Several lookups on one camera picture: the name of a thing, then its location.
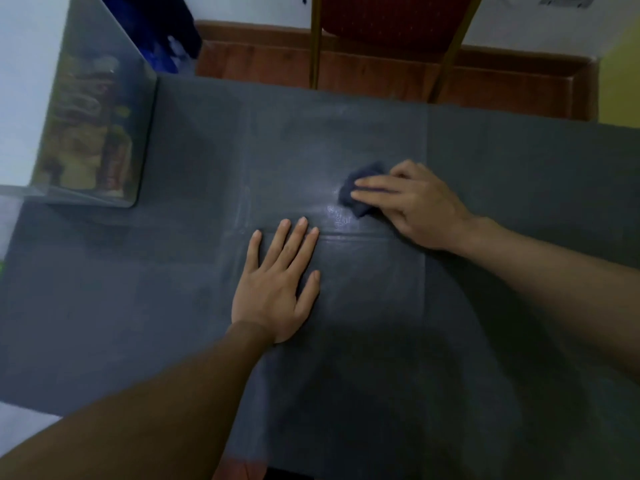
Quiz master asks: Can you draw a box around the person's right hand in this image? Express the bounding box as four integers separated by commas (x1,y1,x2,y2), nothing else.
349,159,476,253

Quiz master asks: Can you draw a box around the person's left hand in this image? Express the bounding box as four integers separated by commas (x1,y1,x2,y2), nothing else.
231,217,322,345

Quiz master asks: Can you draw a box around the blue cloth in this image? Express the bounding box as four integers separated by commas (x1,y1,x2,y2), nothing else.
338,162,389,219

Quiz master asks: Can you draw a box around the clear plastic storage bin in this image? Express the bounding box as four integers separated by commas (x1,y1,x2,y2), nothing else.
0,0,159,209

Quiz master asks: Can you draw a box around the Koko Krunch cereal pouch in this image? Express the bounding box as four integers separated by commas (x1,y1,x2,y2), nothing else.
35,53,137,197

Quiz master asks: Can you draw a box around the person's right forearm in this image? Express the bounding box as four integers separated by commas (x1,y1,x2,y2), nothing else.
452,217,640,387

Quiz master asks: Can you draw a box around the person's left forearm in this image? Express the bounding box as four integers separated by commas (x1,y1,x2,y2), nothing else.
0,322,277,480

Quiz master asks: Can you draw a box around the small white bottle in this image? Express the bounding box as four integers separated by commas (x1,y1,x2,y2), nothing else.
167,35,194,71

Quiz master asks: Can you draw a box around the blue water jug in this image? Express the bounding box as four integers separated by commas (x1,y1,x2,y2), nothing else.
99,0,203,74

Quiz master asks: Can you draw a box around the red chair gold frame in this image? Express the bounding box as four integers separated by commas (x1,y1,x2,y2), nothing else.
309,0,486,103

